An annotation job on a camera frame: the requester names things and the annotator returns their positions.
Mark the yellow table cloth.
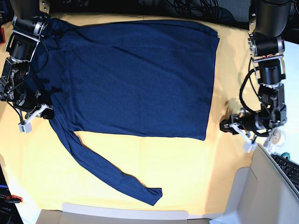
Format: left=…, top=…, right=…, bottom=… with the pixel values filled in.
left=0, top=24, right=253, bottom=223

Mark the black keyboard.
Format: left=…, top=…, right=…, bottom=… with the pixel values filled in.
left=271, top=154, right=299, bottom=190

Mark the red clamp top left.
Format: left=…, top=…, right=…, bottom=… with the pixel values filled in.
left=0, top=28, right=5, bottom=45

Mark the red clamp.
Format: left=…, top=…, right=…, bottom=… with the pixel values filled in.
left=5, top=195, right=23, bottom=203
left=0, top=28, right=5, bottom=45

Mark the cardboard box right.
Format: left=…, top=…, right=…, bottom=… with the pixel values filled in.
left=221, top=146, right=299, bottom=224

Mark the clear tape roll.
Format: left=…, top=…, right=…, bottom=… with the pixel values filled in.
left=263, top=128, right=286, bottom=148

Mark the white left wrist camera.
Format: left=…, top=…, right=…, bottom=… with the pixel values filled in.
left=229, top=123, right=257, bottom=153

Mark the teal tape roll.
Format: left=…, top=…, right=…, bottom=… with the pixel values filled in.
left=281, top=152, right=290, bottom=160

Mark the blue long-sleeve T-shirt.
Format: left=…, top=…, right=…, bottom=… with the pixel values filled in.
left=25, top=19, right=219, bottom=205

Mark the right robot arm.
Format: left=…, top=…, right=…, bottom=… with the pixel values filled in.
left=0, top=0, right=54, bottom=125

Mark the red clamp bottom left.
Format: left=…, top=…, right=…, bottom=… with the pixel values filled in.
left=5, top=195, right=23, bottom=203

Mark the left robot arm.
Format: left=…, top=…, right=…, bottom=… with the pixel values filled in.
left=220, top=0, right=292, bottom=137

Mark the black cable bundle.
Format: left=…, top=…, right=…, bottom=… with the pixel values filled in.
left=172, top=0, right=234, bottom=24

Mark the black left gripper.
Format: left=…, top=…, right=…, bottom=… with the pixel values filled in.
left=220, top=113, right=247, bottom=135

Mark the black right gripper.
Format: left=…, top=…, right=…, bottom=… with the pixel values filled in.
left=25, top=103, right=54, bottom=120

